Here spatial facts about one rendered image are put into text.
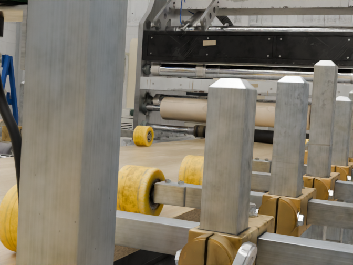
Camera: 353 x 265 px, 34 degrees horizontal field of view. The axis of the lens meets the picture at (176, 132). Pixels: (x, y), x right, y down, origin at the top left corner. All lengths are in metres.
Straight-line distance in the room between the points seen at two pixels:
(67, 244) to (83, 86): 0.07
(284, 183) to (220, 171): 0.25
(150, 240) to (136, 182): 0.27
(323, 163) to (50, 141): 0.75
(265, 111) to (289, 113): 2.14
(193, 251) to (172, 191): 0.35
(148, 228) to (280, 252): 0.13
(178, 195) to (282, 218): 0.18
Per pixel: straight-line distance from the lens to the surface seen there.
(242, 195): 0.50
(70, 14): 0.27
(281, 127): 0.74
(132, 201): 0.84
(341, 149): 1.23
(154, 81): 3.09
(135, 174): 0.85
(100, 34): 0.27
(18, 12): 0.29
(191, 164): 1.08
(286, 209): 0.72
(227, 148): 0.50
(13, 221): 0.64
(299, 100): 0.73
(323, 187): 0.96
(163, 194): 0.84
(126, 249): 0.78
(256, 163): 1.31
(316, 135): 0.98
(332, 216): 0.78
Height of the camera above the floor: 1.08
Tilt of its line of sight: 3 degrees down
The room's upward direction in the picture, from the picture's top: 3 degrees clockwise
